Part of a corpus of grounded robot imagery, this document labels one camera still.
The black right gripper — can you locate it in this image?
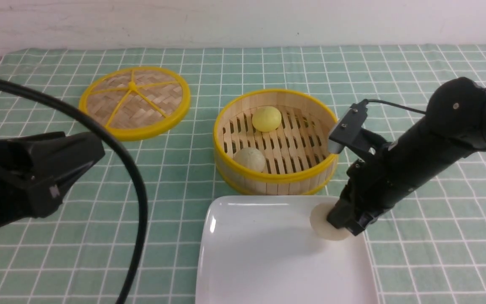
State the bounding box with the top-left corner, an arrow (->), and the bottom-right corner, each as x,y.
327,144 -> 412,236

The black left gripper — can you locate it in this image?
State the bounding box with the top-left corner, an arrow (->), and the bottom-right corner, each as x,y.
0,131 -> 105,228

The white steamed bun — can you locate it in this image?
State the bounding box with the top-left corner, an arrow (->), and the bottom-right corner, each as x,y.
233,147 -> 266,172
309,203 -> 353,241

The yellow steamed bun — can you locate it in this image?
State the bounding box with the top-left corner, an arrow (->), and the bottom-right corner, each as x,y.
251,106 -> 282,133

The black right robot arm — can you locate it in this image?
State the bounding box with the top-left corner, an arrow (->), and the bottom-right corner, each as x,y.
324,77 -> 486,236

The white square plate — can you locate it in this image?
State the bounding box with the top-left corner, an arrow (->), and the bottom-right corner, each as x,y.
195,195 -> 379,304

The yellow rimmed bamboo steamer basket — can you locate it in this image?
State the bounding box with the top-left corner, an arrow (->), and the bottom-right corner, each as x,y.
213,89 -> 339,195

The green checked tablecloth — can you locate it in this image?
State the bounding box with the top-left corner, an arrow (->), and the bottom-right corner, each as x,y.
0,44 -> 486,304

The yellow bamboo steamer lid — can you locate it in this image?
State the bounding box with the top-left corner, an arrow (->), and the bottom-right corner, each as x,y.
78,67 -> 191,141

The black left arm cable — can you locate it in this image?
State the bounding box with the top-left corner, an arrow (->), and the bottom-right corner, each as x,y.
0,74 -> 149,304

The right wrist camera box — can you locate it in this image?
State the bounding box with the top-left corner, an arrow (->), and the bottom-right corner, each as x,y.
327,100 -> 367,155

